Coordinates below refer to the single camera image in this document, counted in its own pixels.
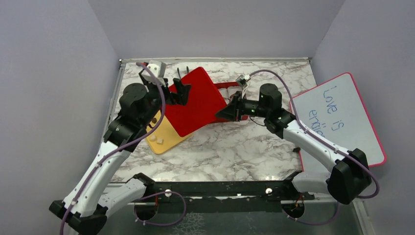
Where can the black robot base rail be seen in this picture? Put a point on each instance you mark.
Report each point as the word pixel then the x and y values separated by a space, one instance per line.
pixel 217 197

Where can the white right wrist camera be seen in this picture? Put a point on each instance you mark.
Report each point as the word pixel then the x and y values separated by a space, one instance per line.
pixel 243 80

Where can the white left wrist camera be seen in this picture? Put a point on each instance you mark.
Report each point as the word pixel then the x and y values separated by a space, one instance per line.
pixel 158 70

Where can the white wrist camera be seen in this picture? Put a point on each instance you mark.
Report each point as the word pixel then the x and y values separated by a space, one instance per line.
pixel 158 70
pixel 243 80

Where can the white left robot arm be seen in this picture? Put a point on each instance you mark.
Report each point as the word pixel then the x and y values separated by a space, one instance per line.
pixel 87 208

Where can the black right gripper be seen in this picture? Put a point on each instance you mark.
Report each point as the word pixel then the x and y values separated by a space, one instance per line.
pixel 233 110

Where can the yellow plastic tray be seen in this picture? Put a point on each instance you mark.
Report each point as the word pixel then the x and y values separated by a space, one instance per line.
pixel 167 132

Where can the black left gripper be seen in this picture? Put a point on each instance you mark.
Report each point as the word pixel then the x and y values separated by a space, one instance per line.
pixel 182 91

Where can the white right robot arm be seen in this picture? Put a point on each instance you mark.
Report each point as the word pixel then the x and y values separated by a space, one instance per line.
pixel 347 171

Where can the pink framed whiteboard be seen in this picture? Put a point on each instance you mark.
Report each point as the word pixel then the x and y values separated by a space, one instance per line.
pixel 336 111

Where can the red box lid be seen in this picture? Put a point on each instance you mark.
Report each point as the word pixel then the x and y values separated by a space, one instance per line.
pixel 204 101

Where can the red chocolate box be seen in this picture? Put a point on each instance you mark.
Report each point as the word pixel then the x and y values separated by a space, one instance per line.
pixel 227 90

